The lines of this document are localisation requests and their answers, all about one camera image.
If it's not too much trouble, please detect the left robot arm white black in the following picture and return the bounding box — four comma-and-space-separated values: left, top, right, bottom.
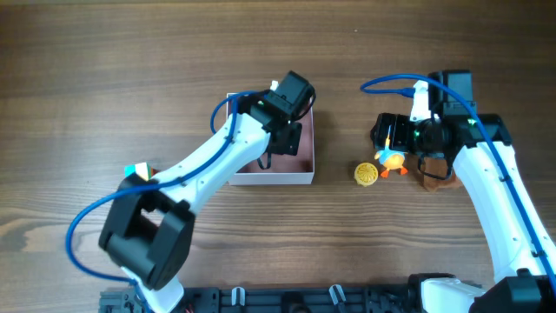
99, 71, 316, 312

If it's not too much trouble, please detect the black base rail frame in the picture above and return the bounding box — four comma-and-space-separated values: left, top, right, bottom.
98, 284, 418, 313

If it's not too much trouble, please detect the white cardboard box pink inside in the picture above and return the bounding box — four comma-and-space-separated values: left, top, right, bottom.
220, 90, 314, 185

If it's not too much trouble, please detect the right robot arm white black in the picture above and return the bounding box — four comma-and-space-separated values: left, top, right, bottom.
361, 70, 555, 312

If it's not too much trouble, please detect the colourful puzzle cube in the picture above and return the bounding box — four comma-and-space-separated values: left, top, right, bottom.
124, 162, 158, 181

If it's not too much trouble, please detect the yellow round wheel toy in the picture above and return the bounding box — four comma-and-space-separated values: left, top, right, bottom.
354, 163, 379, 187

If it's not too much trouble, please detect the brown plush toy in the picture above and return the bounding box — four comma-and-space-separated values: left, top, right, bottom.
420, 157, 463, 192

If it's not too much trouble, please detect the orange blue duck toy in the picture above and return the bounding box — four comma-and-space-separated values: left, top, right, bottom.
374, 137, 408, 178

